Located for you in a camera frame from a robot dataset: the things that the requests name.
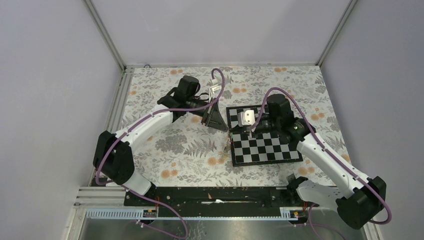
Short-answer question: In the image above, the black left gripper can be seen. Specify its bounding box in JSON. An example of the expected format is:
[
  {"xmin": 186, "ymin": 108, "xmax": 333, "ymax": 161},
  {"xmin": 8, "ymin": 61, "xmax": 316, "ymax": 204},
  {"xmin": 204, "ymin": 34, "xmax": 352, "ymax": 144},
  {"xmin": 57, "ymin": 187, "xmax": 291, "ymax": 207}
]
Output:
[{"xmin": 186, "ymin": 96, "xmax": 228, "ymax": 132}]

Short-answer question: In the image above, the silver keyring with clips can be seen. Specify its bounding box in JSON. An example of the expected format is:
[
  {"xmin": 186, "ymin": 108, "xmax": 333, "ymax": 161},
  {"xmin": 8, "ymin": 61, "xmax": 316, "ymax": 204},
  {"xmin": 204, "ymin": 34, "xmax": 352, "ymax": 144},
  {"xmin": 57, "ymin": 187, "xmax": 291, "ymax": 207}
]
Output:
[{"xmin": 223, "ymin": 132, "xmax": 232, "ymax": 153}]

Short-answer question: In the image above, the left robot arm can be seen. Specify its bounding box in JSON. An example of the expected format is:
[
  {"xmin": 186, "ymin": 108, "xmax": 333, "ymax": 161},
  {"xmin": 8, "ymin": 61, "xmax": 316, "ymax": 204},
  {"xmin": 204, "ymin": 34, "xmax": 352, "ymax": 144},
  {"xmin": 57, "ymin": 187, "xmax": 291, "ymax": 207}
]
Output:
[{"xmin": 93, "ymin": 75, "xmax": 229, "ymax": 206}]

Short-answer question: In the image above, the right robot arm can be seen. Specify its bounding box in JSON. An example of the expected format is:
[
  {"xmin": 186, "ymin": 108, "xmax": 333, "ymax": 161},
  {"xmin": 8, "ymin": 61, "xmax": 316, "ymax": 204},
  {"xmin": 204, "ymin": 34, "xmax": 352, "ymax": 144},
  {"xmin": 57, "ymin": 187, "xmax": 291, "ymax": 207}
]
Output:
[{"xmin": 226, "ymin": 94, "xmax": 387, "ymax": 230}]

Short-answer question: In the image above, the black white chessboard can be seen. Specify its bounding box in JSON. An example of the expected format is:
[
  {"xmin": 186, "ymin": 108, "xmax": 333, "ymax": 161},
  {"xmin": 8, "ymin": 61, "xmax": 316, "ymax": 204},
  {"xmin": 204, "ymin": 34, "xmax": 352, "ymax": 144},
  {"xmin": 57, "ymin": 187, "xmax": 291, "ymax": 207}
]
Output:
[{"xmin": 226, "ymin": 104, "xmax": 304, "ymax": 167}]

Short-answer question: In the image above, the floral patterned table mat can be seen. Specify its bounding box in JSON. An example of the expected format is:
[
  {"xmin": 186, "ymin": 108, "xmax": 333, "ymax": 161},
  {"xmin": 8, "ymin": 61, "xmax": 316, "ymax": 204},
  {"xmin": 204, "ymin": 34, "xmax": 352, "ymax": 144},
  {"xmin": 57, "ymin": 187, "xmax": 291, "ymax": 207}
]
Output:
[{"xmin": 121, "ymin": 66, "xmax": 349, "ymax": 187}]

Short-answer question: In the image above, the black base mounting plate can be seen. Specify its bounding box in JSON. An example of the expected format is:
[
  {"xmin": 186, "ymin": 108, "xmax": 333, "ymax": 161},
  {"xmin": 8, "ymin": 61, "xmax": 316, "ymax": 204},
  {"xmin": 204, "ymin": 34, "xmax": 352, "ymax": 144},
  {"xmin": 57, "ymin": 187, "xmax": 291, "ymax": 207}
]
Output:
[{"xmin": 124, "ymin": 186, "xmax": 311, "ymax": 215}]

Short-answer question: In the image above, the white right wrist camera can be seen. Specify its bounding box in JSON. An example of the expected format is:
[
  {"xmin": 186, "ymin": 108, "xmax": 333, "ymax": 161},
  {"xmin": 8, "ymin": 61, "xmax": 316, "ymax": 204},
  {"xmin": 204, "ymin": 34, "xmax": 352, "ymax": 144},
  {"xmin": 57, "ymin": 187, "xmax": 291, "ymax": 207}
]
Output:
[{"xmin": 237, "ymin": 109, "xmax": 256, "ymax": 127}]

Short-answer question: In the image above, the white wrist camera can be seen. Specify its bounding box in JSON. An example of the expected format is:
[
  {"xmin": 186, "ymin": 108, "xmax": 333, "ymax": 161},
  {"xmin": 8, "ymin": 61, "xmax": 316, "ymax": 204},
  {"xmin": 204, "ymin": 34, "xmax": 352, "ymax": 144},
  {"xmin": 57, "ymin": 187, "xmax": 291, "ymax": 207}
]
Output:
[
  {"xmin": 208, "ymin": 79, "xmax": 222, "ymax": 99},
  {"xmin": 237, "ymin": 109, "xmax": 256, "ymax": 127}
]

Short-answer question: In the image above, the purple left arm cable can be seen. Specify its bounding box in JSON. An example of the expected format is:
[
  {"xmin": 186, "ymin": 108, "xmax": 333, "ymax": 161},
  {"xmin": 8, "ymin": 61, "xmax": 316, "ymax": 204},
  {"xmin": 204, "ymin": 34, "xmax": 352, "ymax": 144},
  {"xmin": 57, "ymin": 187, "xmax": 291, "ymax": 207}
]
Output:
[{"xmin": 95, "ymin": 68, "xmax": 226, "ymax": 240}]

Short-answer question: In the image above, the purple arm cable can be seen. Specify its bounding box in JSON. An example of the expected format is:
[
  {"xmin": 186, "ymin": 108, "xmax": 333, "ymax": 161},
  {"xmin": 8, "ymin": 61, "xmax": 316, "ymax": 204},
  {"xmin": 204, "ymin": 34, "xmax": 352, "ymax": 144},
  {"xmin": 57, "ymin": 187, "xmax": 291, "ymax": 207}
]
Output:
[
  {"xmin": 250, "ymin": 87, "xmax": 393, "ymax": 240},
  {"xmin": 95, "ymin": 68, "xmax": 226, "ymax": 240}
]

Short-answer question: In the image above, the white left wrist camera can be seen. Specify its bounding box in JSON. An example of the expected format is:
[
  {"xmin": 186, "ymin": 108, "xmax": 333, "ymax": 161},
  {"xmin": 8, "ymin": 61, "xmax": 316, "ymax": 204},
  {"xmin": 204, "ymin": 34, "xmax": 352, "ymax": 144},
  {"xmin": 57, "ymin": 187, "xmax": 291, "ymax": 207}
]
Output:
[{"xmin": 208, "ymin": 79, "xmax": 222, "ymax": 99}]

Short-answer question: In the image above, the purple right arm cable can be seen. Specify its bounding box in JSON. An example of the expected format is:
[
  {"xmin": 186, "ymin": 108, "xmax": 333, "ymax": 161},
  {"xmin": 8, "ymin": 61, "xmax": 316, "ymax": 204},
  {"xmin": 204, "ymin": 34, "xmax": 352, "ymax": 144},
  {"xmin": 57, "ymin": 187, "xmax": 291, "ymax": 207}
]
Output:
[{"xmin": 250, "ymin": 87, "xmax": 393, "ymax": 240}]

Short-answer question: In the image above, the white slotted cable duct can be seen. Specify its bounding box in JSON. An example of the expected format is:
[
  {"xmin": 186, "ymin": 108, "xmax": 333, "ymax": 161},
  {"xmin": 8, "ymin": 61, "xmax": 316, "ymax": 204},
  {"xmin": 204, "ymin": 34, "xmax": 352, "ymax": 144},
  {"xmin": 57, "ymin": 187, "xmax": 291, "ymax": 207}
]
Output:
[{"xmin": 85, "ymin": 207, "xmax": 298, "ymax": 221}]

